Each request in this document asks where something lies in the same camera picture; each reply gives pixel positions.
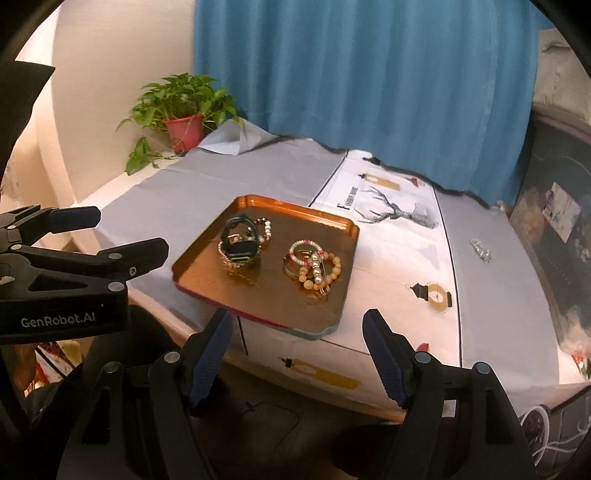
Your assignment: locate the yellow jade bead bracelet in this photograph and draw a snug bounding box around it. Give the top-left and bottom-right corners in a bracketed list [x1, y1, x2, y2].
[295, 251, 345, 291]

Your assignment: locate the potted green plant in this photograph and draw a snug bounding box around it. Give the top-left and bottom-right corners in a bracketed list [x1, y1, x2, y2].
[117, 73, 243, 176]

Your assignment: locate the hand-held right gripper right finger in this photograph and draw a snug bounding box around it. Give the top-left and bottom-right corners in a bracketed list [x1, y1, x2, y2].
[362, 308, 536, 480]

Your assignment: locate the orange metal tray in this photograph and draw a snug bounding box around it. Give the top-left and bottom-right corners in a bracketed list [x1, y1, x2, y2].
[172, 195, 361, 341]

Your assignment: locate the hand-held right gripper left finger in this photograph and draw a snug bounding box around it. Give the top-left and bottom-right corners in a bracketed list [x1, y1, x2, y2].
[58, 308, 234, 480]

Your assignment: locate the pink green white bead bracelet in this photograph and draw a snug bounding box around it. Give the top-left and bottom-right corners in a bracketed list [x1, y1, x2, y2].
[288, 239, 324, 266]

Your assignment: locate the white printed label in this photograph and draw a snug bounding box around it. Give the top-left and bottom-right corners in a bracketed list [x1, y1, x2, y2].
[542, 182, 581, 243]

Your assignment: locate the blue curtain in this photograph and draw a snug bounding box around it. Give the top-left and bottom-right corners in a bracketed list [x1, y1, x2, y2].
[193, 0, 541, 208]

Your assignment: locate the white pearl bracelet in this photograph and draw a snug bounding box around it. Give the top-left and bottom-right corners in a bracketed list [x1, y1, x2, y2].
[302, 251, 333, 296]

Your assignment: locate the dark patterned panel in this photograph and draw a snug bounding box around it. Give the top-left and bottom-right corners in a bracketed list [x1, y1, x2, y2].
[517, 383, 591, 480]

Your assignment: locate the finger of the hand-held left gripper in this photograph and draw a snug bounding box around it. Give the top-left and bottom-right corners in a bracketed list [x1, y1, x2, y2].
[0, 237, 169, 303]
[0, 205, 102, 254]

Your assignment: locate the white cloth bundle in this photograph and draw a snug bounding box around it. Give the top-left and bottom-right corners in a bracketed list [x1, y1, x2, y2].
[536, 28, 591, 112]

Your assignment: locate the green black wristwatch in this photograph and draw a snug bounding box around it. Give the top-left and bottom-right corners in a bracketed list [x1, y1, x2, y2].
[219, 215, 262, 268]

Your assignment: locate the black white bead bracelet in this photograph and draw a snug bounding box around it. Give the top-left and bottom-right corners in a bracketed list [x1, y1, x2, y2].
[254, 218, 274, 252]

